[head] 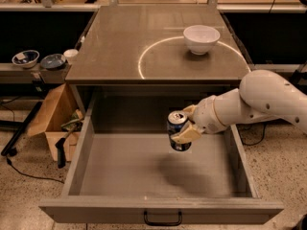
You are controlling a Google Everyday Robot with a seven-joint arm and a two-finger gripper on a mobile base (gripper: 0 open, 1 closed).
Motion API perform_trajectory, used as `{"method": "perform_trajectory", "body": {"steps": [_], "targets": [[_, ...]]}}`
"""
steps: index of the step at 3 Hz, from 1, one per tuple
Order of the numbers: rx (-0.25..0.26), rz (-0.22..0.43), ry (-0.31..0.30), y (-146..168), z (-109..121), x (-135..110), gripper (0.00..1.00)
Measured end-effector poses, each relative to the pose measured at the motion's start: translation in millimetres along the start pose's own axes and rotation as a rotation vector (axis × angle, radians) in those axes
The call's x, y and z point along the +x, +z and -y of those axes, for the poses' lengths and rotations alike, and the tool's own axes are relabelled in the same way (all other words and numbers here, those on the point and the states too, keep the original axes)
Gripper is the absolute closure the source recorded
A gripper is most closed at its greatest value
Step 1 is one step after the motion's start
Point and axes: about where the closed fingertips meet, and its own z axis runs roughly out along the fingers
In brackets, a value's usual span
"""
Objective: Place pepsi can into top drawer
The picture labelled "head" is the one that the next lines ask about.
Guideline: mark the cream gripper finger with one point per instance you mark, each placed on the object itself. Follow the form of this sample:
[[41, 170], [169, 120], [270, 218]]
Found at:
[[189, 111], [187, 133]]

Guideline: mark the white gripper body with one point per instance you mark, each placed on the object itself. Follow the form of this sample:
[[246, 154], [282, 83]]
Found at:
[[204, 114]]

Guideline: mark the blue pepsi can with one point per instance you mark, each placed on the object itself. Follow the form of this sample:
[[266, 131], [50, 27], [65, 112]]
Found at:
[[175, 122]]

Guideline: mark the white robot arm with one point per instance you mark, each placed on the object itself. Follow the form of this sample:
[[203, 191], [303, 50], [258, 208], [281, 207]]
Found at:
[[262, 95]]

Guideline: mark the grey cabinet with steel top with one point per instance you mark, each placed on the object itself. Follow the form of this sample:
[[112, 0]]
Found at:
[[143, 44]]

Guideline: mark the open grey top drawer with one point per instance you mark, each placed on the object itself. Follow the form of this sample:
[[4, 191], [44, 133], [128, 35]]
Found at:
[[124, 165]]

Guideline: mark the white ceramic bowl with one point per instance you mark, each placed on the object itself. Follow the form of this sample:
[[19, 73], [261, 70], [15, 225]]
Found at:
[[200, 39]]

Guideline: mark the open cardboard box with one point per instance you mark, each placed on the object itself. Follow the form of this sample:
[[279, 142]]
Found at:
[[56, 110]]

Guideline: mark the small white cup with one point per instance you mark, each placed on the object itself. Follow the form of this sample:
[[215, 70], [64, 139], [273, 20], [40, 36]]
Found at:
[[71, 55]]

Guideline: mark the dark blue bowl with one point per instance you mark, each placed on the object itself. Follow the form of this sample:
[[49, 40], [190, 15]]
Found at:
[[53, 62]]

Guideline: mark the black pole on floor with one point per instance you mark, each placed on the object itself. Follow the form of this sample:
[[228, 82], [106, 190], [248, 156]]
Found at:
[[18, 129]]

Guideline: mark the grey side shelf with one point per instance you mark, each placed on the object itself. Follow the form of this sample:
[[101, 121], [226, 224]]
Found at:
[[10, 73]]

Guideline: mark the black drawer handle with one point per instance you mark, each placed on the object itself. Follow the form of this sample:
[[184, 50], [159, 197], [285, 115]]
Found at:
[[168, 220]]

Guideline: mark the black handled tool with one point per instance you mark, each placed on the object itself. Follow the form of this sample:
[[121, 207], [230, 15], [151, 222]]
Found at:
[[60, 146]]

